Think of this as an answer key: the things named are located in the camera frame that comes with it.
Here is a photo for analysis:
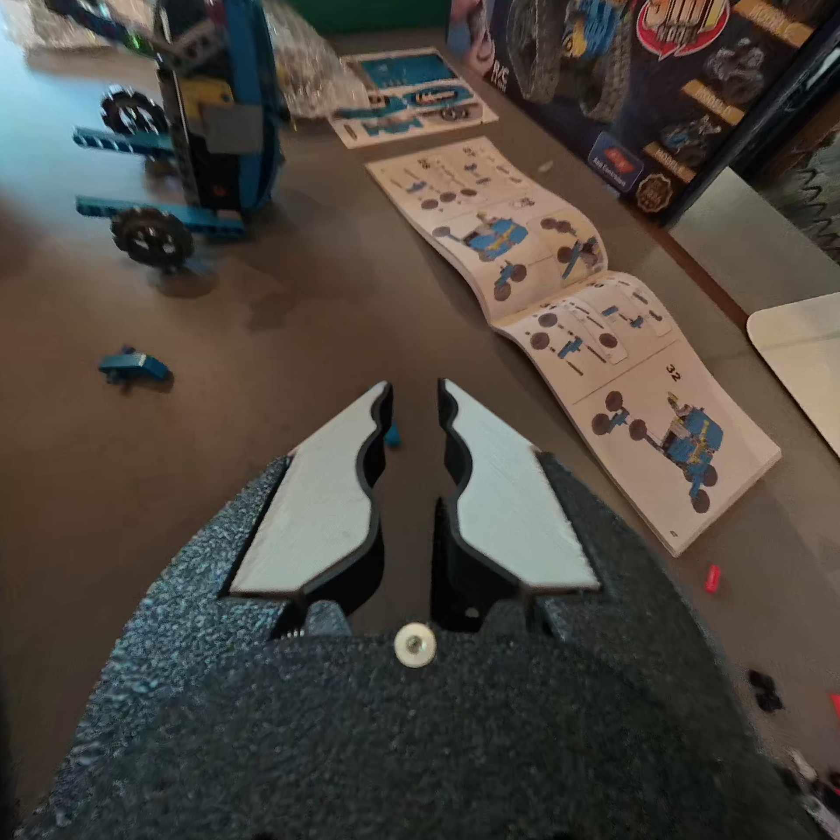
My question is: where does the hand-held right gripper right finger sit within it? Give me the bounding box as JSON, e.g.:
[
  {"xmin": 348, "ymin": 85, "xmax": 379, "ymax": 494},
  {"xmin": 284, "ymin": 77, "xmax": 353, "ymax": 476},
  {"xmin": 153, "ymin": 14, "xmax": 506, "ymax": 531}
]
[{"xmin": 430, "ymin": 377, "xmax": 602, "ymax": 634}]

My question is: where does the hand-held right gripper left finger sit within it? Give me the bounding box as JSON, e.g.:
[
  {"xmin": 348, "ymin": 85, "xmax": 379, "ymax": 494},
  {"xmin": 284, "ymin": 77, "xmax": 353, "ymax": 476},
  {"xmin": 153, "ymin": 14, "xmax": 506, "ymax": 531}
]
[{"xmin": 228, "ymin": 381, "xmax": 395, "ymax": 616}]

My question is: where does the blue beam with holes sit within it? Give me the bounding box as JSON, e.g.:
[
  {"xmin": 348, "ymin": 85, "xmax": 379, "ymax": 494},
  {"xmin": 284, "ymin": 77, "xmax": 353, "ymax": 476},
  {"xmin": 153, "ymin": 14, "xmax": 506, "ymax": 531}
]
[{"xmin": 97, "ymin": 344, "xmax": 175, "ymax": 389}]

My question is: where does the grey desk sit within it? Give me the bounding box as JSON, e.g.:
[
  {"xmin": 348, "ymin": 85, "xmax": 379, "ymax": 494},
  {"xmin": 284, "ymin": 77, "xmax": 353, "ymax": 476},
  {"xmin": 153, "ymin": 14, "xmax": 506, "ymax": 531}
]
[{"xmin": 0, "ymin": 26, "xmax": 840, "ymax": 840}]

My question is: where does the instruction booklet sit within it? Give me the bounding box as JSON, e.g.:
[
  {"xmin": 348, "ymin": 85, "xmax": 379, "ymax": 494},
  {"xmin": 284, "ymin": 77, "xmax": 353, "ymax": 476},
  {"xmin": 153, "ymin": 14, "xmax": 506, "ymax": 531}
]
[{"xmin": 364, "ymin": 134, "xmax": 783, "ymax": 559}]

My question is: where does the small black connector piece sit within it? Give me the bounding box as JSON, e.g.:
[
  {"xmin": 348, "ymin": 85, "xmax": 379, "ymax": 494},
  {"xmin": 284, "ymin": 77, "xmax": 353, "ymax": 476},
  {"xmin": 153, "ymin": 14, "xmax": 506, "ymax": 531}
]
[{"xmin": 747, "ymin": 668, "xmax": 786, "ymax": 715}]

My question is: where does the blue sticker sheet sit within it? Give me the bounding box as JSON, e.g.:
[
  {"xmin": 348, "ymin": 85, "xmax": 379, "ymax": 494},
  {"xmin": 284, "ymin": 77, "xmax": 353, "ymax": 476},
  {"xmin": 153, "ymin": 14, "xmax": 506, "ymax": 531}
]
[{"xmin": 330, "ymin": 46, "xmax": 500, "ymax": 151}]

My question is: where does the blue toy robot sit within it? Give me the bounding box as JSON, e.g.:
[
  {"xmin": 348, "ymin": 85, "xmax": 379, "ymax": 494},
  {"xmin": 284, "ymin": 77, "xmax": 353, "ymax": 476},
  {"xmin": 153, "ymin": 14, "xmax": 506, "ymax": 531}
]
[{"xmin": 42, "ymin": 0, "xmax": 291, "ymax": 275}]

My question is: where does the small bubble wrap bag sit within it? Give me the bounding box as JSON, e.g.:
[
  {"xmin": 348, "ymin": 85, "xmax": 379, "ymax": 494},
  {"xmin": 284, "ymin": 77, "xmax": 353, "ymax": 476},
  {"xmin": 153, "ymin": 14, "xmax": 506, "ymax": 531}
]
[{"xmin": 272, "ymin": 0, "xmax": 347, "ymax": 120}]

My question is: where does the robot kit box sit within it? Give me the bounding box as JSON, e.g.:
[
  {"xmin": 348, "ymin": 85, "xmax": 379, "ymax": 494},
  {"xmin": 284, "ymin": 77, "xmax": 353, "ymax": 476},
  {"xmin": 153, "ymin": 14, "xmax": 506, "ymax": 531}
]
[{"xmin": 446, "ymin": 0, "xmax": 840, "ymax": 229}]

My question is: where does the large bubble wrap bag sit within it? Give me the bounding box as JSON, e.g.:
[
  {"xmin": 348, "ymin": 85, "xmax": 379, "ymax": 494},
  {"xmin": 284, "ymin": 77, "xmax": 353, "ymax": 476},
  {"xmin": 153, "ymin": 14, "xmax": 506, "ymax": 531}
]
[{"xmin": 0, "ymin": 0, "xmax": 99, "ymax": 52}]

